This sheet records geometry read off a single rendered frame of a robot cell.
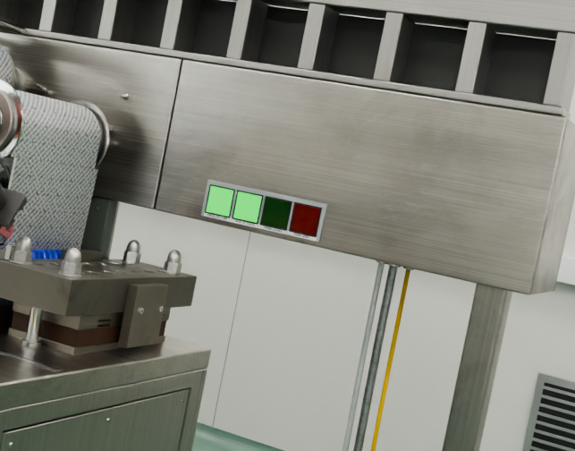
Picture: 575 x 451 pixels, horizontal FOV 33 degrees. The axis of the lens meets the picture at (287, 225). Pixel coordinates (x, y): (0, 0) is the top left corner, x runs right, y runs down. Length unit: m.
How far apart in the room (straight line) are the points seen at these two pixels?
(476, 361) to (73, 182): 0.81
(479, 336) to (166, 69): 0.79
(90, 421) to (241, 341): 2.87
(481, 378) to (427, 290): 2.29
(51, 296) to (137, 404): 0.26
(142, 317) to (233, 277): 2.74
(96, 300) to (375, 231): 0.50
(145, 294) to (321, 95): 0.48
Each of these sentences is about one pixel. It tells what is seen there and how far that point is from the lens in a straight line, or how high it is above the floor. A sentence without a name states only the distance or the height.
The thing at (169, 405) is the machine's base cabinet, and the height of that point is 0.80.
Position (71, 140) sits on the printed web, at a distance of 1.85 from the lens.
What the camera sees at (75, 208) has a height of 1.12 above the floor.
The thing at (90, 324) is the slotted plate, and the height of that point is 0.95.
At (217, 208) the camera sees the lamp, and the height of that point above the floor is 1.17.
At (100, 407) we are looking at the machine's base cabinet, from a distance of 1.65.
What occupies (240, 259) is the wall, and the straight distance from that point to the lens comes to 4.47.
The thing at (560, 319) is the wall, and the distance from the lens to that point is 4.03.
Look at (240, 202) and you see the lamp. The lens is 1.84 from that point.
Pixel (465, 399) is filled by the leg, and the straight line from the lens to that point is 1.88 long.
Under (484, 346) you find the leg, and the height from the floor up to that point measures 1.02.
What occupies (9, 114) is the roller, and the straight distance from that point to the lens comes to 1.73.
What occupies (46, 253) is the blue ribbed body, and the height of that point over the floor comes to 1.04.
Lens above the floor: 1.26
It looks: 3 degrees down
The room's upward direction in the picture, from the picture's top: 11 degrees clockwise
